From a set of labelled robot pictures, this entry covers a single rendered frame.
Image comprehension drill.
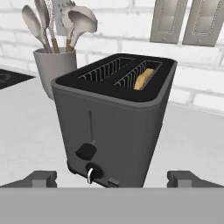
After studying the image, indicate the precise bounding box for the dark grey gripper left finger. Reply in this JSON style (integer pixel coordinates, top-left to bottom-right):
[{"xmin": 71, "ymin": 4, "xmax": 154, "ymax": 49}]
[{"xmin": 0, "ymin": 170, "xmax": 58, "ymax": 189}]

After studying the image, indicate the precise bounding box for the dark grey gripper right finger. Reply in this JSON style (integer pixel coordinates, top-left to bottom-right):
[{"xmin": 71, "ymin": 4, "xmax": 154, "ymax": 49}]
[{"xmin": 166, "ymin": 170, "xmax": 224, "ymax": 189}]

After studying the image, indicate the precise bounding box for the black toaster lever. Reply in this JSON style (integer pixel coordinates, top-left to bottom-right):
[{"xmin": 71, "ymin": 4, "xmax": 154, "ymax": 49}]
[{"xmin": 74, "ymin": 142, "xmax": 98, "ymax": 161}]

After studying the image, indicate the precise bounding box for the black toaster dial knob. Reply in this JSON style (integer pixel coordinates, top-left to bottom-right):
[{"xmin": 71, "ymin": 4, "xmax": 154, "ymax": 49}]
[{"xmin": 85, "ymin": 162, "xmax": 104, "ymax": 185}]

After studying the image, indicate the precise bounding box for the dark grey toaster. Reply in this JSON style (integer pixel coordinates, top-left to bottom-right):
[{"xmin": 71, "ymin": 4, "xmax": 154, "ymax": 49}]
[{"xmin": 51, "ymin": 52, "xmax": 179, "ymax": 189}]

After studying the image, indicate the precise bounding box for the bread slice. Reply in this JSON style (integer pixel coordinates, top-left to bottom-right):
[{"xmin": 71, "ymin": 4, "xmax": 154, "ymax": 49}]
[{"xmin": 133, "ymin": 67, "xmax": 156, "ymax": 91}]

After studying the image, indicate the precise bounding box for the black hob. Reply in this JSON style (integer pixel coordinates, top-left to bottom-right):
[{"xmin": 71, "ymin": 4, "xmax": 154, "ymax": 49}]
[{"xmin": 0, "ymin": 68, "xmax": 36, "ymax": 91}]

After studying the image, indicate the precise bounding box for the grey utensil pot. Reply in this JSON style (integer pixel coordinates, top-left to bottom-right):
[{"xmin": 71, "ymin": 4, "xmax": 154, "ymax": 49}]
[{"xmin": 32, "ymin": 46, "xmax": 79, "ymax": 102}]

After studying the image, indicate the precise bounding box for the grey spoon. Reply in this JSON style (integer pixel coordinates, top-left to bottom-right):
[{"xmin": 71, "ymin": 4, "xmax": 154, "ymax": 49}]
[
  {"xmin": 21, "ymin": 4, "xmax": 53, "ymax": 54},
  {"xmin": 34, "ymin": 0, "xmax": 53, "ymax": 54}
]

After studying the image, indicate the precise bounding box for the grey ladle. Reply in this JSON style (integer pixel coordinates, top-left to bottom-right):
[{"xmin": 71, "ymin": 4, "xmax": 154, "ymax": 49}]
[{"xmin": 67, "ymin": 5, "xmax": 98, "ymax": 53}]

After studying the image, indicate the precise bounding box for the grey slotted spatula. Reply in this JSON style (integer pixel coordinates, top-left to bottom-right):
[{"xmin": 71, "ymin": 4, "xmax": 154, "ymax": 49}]
[{"xmin": 52, "ymin": 0, "xmax": 76, "ymax": 37}]

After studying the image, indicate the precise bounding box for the wire whisk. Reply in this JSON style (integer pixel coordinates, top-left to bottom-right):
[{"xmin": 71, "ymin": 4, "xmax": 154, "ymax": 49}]
[{"xmin": 44, "ymin": 0, "xmax": 60, "ymax": 54}]

